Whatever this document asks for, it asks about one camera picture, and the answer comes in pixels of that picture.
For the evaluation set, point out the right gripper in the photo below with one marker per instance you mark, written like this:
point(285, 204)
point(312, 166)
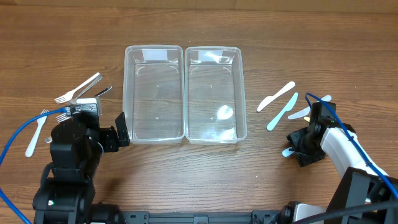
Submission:
point(302, 147)

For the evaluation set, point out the light blue plastic knife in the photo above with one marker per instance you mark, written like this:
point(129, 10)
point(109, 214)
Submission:
point(289, 106)

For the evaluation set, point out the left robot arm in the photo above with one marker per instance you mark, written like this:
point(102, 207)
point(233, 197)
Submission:
point(67, 191)

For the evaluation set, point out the metal fork dark handle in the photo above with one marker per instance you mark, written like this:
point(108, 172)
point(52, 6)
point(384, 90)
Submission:
point(72, 113)

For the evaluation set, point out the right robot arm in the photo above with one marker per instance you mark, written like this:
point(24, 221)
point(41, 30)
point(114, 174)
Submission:
point(366, 194)

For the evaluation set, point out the pale blue plastic knife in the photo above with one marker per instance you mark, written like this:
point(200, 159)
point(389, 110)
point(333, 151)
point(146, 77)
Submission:
point(304, 112)

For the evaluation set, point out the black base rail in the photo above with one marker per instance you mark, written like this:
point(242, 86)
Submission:
point(256, 216)

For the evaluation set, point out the clear plastic container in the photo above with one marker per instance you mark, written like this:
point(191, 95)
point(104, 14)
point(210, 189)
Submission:
point(153, 94)
point(215, 104)

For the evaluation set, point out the white plastic fork left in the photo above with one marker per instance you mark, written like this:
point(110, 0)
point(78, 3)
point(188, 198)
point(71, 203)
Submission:
point(31, 147)

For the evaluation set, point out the metal fork under white fork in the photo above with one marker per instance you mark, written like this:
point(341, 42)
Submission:
point(94, 82)

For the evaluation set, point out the right clear plastic container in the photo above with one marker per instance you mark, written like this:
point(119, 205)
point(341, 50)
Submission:
point(215, 104)

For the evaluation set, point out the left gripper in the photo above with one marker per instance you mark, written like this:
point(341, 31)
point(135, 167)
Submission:
point(109, 139)

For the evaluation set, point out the white plastic fork upper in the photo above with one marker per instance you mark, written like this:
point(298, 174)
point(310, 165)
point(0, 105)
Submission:
point(68, 96)

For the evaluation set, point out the white plastic fork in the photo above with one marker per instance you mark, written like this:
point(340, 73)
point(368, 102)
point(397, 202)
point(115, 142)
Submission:
point(68, 96)
point(31, 147)

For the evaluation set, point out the white plastic knife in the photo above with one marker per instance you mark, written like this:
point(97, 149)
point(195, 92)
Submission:
point(267, 100)

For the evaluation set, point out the left clear plastic container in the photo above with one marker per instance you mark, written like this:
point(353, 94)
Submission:
point(153, 94)

